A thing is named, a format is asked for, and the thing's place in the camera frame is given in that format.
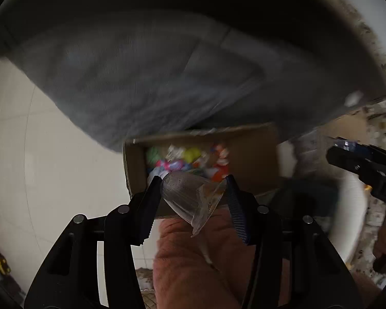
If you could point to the grey quilted table cover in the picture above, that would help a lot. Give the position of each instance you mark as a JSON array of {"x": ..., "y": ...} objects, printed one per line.
[{"x": 125, "y": 68}]

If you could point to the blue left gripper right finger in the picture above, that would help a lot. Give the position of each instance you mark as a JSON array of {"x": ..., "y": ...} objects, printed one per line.
[{"x": 243, "y": 210}]

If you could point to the brown cardboard trash box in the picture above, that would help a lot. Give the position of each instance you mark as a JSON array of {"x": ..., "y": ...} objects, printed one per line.
[{"x": 252, "y": 157}]

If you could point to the clear plastic jelly cup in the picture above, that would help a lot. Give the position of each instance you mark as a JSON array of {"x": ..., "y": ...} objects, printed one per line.
[{"x": 192, "y": 197}]

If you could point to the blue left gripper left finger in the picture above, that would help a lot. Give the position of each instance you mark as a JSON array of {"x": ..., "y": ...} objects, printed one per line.
[{"x": 149, "y": 204}]

